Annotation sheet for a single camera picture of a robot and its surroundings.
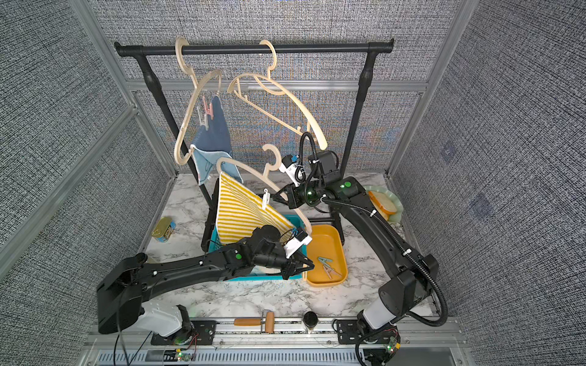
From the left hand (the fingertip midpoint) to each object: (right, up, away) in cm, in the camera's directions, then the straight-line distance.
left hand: (317, 266), depth 69 cm
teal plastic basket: (-5, +13, -5) cm, 15 cm away
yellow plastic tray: (+7, -3, +22) cm, 23 cm away
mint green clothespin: (+5, -4, +19) cm, 20 cm away
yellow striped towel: (-27, +16, +16) cm, 35 cm away
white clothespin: (-16, +20, +4) cm, 26 cm away
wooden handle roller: (-15, -20, +6) cm, 26 cm away
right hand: (-13, +22, 0) cm, 26 cm away
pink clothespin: (+6, -7, +17) cm, 19 cm away
